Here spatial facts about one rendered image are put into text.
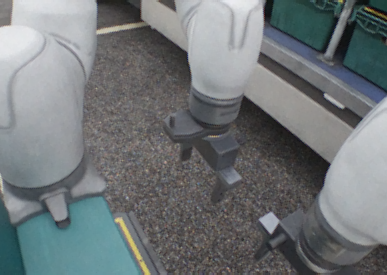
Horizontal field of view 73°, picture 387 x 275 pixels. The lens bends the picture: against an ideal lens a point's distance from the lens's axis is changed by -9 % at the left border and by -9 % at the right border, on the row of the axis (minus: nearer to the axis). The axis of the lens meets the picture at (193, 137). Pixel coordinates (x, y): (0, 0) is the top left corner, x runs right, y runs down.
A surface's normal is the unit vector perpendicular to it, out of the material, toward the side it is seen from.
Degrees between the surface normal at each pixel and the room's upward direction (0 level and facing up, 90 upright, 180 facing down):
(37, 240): 0
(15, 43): 6
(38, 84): 69
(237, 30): 81
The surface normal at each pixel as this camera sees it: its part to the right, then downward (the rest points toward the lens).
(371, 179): -0.86, 0.21
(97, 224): 0.11, -0.73
